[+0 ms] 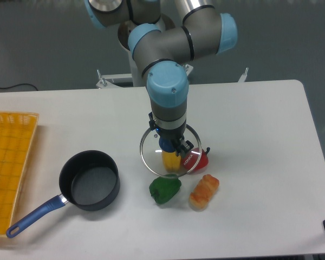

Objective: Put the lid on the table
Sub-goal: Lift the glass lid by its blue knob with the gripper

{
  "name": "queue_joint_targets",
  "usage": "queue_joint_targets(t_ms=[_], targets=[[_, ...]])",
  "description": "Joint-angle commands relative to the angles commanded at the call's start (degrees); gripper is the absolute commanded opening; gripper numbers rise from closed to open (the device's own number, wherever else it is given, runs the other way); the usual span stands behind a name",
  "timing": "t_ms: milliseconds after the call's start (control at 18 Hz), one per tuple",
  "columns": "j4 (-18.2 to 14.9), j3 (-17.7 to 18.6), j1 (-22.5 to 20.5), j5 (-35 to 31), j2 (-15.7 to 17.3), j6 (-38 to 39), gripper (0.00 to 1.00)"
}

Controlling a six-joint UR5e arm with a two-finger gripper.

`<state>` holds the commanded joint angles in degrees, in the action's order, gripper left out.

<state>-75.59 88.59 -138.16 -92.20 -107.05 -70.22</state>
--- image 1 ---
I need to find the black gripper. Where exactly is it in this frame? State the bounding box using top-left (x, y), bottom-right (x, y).
top-left (148, 112), bottom-right (193, 157)

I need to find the glass lid with blue knob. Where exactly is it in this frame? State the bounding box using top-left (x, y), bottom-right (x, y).
top-left (140, 125), bottom-right (202, 178)

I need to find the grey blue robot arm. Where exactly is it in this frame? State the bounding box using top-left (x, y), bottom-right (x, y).
top-left (84, 1), bottom-right (238, 157)

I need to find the red bell pepper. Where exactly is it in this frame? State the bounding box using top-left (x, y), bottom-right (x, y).
top-left (180, 147), bottom-right (210, 171)

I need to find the yellow bell pepper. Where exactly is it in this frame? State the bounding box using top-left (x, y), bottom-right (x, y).
top-left (161, 151), bottom-right (181, 172)

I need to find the orange bread roll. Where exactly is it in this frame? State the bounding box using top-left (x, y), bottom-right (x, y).
top-left (189, 174), bottom-right (220, 210)

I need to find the green bell pepper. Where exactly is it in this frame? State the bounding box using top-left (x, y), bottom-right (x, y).
top-left (149, 174), bottom-right (181, 205)

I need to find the yellow plastic basket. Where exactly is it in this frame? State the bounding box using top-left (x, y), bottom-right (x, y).
top-left (0, 111), bottom-right (39, 237)

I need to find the dark saucepan with blue handle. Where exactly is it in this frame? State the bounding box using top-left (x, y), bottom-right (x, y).
top-left (6, 150), bottom-right (120, 238)

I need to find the black floor cable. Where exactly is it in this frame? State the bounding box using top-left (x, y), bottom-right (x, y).
top-left (0, 83), bottom-right (39, 91)

